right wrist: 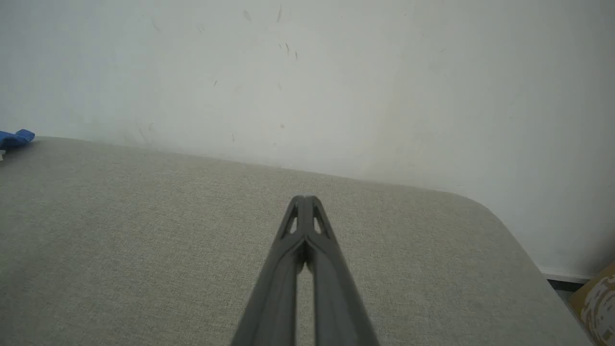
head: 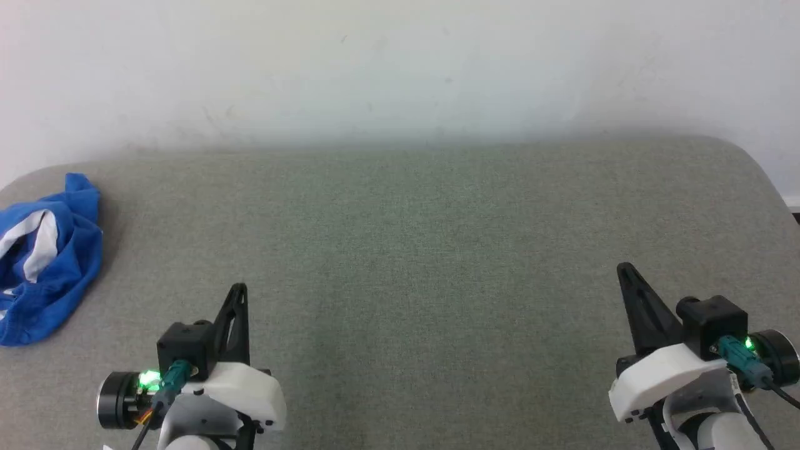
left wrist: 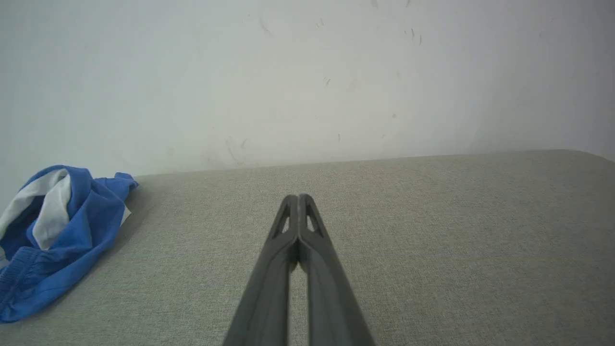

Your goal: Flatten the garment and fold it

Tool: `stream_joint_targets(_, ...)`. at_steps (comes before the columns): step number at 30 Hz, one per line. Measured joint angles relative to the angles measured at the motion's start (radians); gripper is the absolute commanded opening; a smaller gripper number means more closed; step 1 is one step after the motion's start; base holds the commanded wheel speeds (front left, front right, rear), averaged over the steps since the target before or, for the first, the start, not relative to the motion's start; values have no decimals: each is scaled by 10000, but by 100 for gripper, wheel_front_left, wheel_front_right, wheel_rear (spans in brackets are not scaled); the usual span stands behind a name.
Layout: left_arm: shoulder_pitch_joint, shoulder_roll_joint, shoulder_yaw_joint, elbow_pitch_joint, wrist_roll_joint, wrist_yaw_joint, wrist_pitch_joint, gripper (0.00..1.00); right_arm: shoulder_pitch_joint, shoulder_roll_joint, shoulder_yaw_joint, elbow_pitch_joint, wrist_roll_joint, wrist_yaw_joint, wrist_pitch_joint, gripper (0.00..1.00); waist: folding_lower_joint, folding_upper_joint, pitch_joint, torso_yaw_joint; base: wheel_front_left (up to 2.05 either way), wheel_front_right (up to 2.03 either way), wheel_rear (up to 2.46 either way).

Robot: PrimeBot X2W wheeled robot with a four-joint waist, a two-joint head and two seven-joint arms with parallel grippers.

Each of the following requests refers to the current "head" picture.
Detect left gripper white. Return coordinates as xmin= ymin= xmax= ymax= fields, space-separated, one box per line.
xmin=180 ymin=282 xmax=288 ymax=433

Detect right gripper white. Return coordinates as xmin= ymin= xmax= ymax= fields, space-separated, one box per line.
xmin=609 ymin=262 xmax=731 ymax=424

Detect blue shorts with white stripe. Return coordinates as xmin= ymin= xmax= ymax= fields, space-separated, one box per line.
xmin=0 ymin=172 xmax=104 ymax=348

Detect grey fabric sofa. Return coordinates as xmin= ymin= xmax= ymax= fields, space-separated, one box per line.
xmin=0 ymin=134 xmax=800 ymax=450

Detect left gripper teal-plug cable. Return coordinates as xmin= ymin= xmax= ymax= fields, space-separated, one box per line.
xmin=131 ymin=359 xmax=192 ymax=450

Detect gripper teal-plug cable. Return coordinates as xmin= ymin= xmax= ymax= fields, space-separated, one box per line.
xmin=131 ymin=359 xmax=192 ymax=450
xmin=717 ymin=336 xmax=800 ymax=411

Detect right gripper teal-plug cable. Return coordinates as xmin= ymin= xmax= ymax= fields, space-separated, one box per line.
xmin=717 ymin=336 xmax=800 ymax=411

